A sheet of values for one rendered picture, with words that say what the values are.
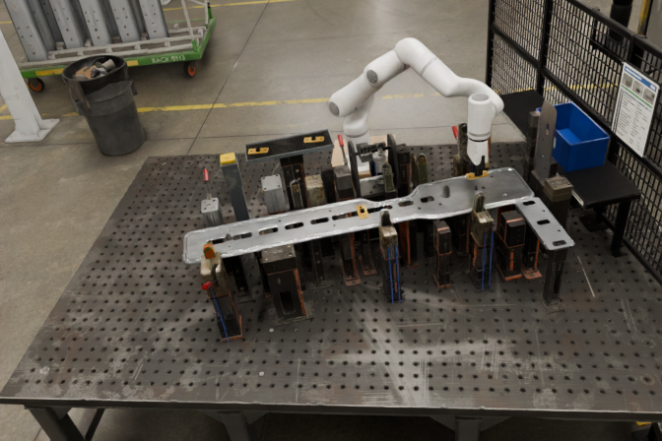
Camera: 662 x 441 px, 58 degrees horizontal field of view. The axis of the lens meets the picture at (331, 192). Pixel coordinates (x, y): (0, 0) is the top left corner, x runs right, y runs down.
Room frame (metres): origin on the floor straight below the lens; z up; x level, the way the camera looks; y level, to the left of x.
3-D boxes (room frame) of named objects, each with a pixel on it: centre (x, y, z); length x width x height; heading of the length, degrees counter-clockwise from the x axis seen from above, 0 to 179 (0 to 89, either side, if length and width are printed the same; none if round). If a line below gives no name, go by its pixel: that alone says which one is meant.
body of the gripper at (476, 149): (1.87, -0.58, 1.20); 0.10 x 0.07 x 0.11; 5
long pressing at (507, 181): (1.82, -0.09, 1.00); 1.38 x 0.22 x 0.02; 95
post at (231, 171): (2.11, 0.41, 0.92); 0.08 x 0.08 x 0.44; 5
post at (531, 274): (1.68, -0.75, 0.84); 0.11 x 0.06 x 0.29; 5
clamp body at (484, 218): (1.66, -0.54, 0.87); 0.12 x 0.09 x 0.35; 5
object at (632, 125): (1.82, -1.14, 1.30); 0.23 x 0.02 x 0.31; 5
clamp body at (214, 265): (1.59, 0.46, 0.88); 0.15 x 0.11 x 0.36; 5
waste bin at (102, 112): (4.45, 1.69, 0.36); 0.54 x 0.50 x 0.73; 169
